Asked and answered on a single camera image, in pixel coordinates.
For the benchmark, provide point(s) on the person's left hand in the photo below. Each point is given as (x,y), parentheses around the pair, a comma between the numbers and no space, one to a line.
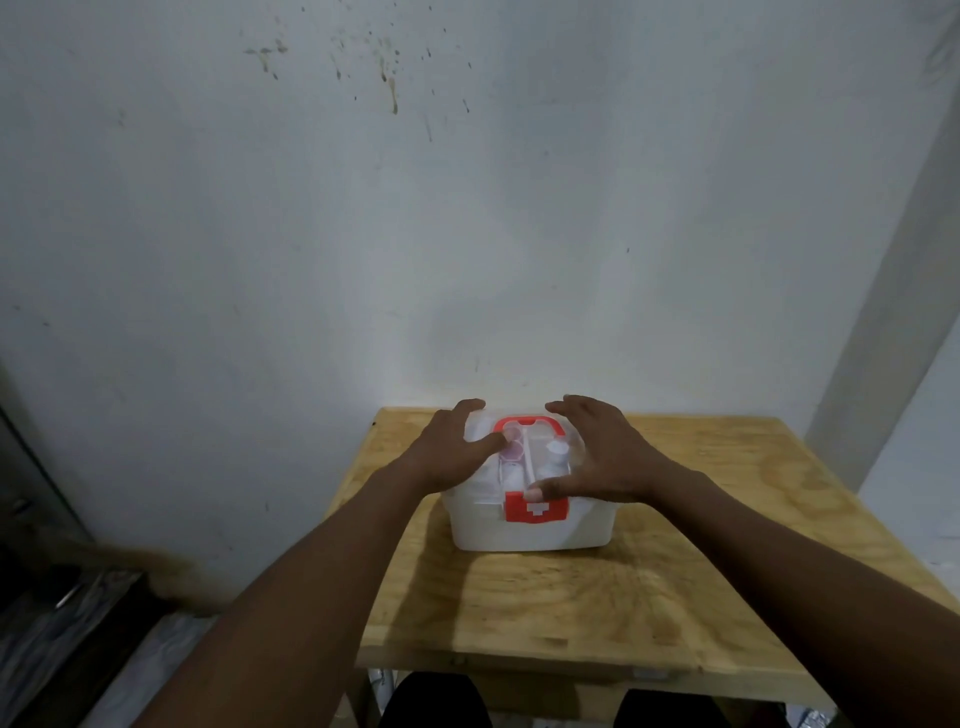
(446,454)

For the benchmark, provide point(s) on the person's right hand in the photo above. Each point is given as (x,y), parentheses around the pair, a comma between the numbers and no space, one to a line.
(611,457)

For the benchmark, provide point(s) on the white bottle white cap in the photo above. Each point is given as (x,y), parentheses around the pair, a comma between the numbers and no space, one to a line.
(555,457)

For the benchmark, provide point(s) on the person's left forearm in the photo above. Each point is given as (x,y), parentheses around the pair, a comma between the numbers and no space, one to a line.
(300,607)

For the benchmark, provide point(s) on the person's right forearm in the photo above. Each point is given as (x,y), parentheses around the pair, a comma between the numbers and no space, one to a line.
(810,592)

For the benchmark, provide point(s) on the person's black shorts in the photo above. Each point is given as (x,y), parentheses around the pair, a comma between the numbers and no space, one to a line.
(442,705)

